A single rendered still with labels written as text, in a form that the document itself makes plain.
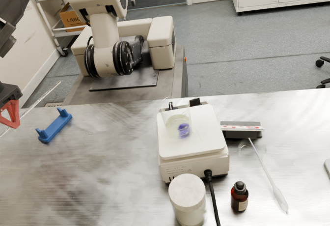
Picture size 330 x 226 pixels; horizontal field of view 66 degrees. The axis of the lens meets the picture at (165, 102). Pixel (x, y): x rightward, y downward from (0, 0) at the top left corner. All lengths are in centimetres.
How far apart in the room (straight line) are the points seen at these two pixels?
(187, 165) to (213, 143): 6
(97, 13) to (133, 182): 90
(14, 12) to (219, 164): 44
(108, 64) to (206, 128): 83
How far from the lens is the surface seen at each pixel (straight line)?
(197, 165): 48
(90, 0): 125
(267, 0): 296
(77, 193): 58
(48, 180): 64
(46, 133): 73
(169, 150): 46
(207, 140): 47
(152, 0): 348
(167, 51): 145
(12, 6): 52
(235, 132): 57
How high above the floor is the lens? 120
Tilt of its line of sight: 40 degrees down
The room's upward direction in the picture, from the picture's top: 12 degrees counter-clockwise
